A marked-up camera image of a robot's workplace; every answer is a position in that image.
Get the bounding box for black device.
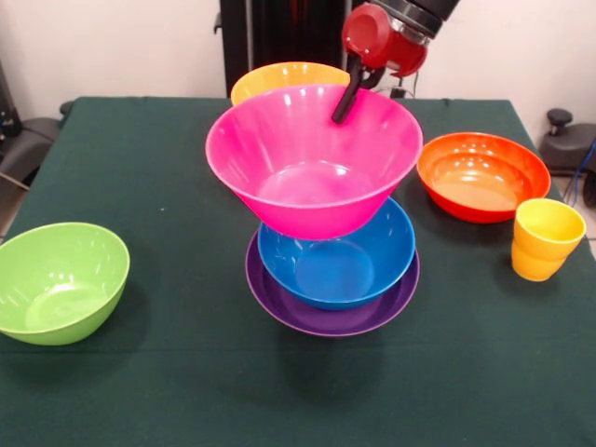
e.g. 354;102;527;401
0;60;20;139

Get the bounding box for purple bowl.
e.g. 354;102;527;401
244;230;422;338

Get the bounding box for green bowl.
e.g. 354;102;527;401
0;222;131;347

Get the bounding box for large yellow-orange bowl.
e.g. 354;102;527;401
229;61;353;107

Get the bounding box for black hanging cables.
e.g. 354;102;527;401
389;69;423;100

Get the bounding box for yellow cup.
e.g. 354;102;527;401
510;197;588;283

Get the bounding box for large pink bowl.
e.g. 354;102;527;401
204;83;425;241

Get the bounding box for blue cable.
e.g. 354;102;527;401
570;139;596;206

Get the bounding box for shallow red-orange bowl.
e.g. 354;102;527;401
415;131;552;225

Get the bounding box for blue bowl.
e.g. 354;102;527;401
256;197;417;313

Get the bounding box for dark green tablecloth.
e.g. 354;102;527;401
0;96;596;447

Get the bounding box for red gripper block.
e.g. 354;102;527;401
331;2;429;125

